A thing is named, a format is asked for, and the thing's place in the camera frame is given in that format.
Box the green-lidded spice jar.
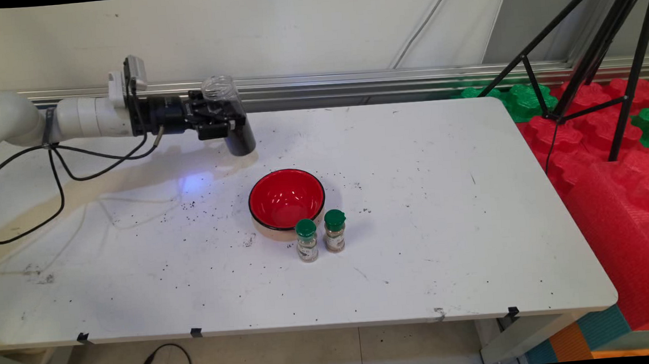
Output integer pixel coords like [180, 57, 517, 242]
[294, 218, 320, 263]
[323, 208, 349, 255]

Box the red bowl with black rim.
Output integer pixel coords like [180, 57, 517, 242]
[246, 166, 329, 244]

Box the large red foam block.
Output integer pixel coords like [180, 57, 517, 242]
[544, 142, 649, 338]

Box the clear jar of black seeds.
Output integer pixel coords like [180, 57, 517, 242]
[201, 72, 258, 159]

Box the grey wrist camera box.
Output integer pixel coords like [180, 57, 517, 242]
[106, 54, 150, 109]

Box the orange foam mat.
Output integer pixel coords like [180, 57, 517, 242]
[547, 320, 596, 364]

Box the black tripod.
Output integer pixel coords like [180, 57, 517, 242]
[471, 0, 649, 171]

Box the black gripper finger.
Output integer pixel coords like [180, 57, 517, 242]
[188, 88, 213, 113]
[195, 115, 239, 142]

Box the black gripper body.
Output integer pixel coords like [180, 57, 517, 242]
[143, 91, 209, 139]

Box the grey wall conduit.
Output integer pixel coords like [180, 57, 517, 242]
[385, 0, 466, 70]

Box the aluminium wall rail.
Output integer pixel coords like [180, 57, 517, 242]
[0, 47, 649, 126]

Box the teal foam mat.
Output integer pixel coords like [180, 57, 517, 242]
[572, 303, 635, 354]

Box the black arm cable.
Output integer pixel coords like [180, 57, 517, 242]
[0, 142, 70, 245]
[47, 125, 168, 183]

